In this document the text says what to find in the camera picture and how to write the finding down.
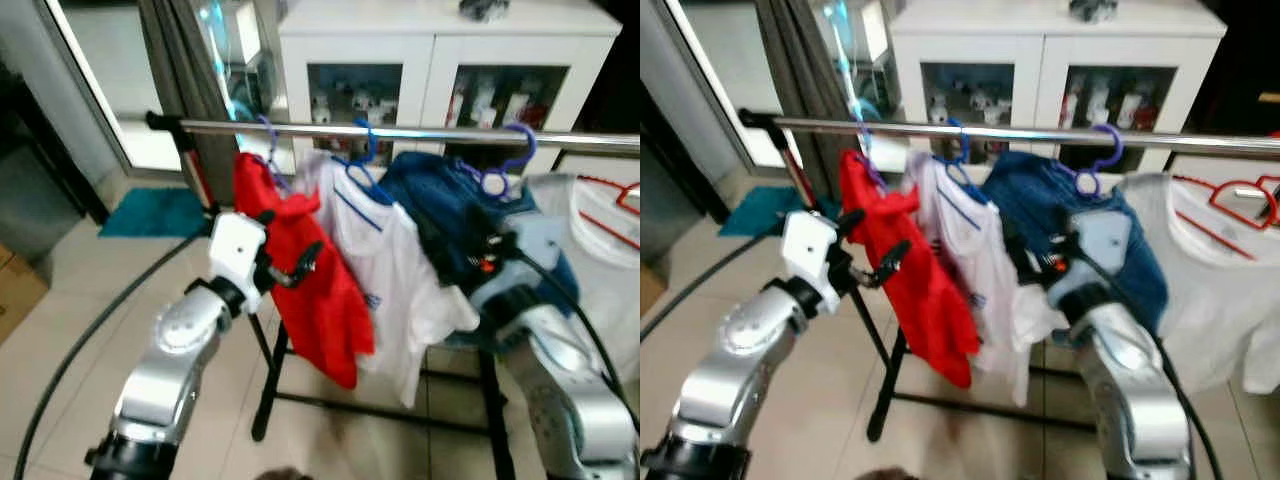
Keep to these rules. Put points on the plain red shirt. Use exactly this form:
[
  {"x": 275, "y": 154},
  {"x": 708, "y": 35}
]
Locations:
[
  {"x": 925, "y": 300},
  {"x": 320, "y": 300}
]

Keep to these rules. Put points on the blue denim garment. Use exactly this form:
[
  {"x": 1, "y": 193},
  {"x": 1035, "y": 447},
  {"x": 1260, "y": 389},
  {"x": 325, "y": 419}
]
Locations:
[
  {"x": 430, "y": 190},
  {"x": 1030, "y": 190}
]

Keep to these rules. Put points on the white glass-door cabinet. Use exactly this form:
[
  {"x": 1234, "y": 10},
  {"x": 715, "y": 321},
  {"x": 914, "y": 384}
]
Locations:
[
  {"x": 430, "y": 50},
  {"x": 1045, "y": 50}
]

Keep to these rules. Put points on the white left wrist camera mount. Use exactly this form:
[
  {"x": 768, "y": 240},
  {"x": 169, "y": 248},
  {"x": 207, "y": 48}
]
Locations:
[
  {"x": 808, "y": 250},
  {"x": 235, "y": 250}
]

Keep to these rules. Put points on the white shirt with blue trim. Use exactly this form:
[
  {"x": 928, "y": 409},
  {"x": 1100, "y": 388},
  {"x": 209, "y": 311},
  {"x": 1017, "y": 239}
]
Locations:
[
  {"x": 1000, "y": 300},
  {"x": 400, "y": 290}
]

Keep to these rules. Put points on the grey curtain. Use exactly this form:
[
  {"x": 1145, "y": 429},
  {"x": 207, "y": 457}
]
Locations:
[
  {"x": 185, "y": 70},
  {"x": 800, "y": 70}
]

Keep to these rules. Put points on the blue plastic hanger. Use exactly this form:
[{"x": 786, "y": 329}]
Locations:
[
  {"x": 962, "y": 140},
  {"x": 371, "y": 140}
]

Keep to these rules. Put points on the brown cardboard box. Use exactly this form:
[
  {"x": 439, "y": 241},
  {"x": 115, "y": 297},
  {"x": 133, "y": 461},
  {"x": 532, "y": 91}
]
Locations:
[
  {"x": 650, "y": 290},
  {"x": 18, "y": 295}
]

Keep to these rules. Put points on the glass sliding door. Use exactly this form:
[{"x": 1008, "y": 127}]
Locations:
[
  {"x": 715, "y": 60},
  {"x": 110, "y": 60}
]

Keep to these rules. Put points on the clothes rack with silver rail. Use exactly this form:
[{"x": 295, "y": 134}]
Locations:
[
  {"x": 420, "y": 132},
  {"x": 1020, "y": 131}
]

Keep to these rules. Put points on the plain white shirt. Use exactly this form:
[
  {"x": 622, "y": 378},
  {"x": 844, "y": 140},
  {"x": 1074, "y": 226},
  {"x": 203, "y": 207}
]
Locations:
[
  {"x": 560, "y": 210},
  {"x": 1220, "y": 300}
]

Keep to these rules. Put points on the teal floor mat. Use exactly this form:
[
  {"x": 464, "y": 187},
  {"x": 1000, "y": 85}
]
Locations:
[
  {"x": 755, "y": 212},
  {"x": 150, "y": 212}
]

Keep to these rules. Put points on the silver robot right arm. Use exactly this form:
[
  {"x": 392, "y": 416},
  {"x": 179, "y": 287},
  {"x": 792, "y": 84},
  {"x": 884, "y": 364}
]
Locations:
[
  {"x": 560, "y": 380},
  {"x": 1130, "y": 380}
]

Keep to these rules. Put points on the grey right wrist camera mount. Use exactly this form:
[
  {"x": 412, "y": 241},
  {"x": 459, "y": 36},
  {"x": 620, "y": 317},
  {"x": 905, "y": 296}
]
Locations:
[
  {"x": 1100, "y": 250},
  {"x": 525, "y": 250}
]

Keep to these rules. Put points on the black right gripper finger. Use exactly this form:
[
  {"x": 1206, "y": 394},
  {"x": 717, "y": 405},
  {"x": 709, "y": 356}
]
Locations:
[
  {"x": 1057, "y": 221},
  {"x": 481, "y": 220},
  {"x": 1022, "y": 245},
  {"x": 440, "y": 243}
]

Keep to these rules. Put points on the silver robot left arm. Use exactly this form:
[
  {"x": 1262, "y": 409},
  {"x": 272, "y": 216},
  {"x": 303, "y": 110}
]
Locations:
[
  {"x": 175, "y": 340},
  {"x": 755, "y": 340}
]

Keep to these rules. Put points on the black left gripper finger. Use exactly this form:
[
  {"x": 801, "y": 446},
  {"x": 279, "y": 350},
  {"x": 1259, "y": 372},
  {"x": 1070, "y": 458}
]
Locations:
[
  {"x": 890, "y": 267},
  {"x": 852, "y": 221},
  {"x": 266, "y": 217},
  {"x": 303, "y": 266}
]

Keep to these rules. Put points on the purple plastic hanger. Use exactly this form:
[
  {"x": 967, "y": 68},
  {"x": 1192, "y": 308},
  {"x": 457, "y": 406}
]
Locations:
[
  {"x": 1117, "y": 150},
  {"x": 866, "y": 140},
  {"x": 272, "y": 135},
  {"x": 530, "y": 150}
]

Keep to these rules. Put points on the dark grey small object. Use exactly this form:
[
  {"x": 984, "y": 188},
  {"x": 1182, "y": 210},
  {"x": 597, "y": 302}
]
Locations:
[
  {"x": 1092, "y": 8},
  {"x": 485, "y": 8}
]

